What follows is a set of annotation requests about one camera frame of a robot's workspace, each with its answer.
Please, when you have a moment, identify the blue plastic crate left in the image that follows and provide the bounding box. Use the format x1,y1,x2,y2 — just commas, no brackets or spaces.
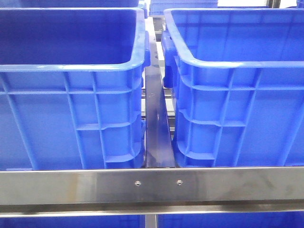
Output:
0,8,150,171

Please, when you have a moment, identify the blue plastic crate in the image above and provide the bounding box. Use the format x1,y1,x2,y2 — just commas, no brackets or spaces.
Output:
161,8,304,167
0,8,150,171

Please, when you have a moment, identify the blue plastic crate right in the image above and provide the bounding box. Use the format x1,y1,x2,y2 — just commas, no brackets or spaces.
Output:
161,8,304,167

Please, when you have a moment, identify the blue crate rear middle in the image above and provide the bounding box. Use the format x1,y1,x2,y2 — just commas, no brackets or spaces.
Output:
149,0,218,16

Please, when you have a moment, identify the blue crate lower left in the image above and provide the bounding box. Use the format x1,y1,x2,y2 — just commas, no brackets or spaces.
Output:
0,215,145,228

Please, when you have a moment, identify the blue crate lower right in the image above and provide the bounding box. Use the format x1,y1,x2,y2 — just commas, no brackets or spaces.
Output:
158,212,304,228

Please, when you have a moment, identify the stainless steel rack frame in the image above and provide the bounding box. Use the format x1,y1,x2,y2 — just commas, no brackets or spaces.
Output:
0,17,304,228

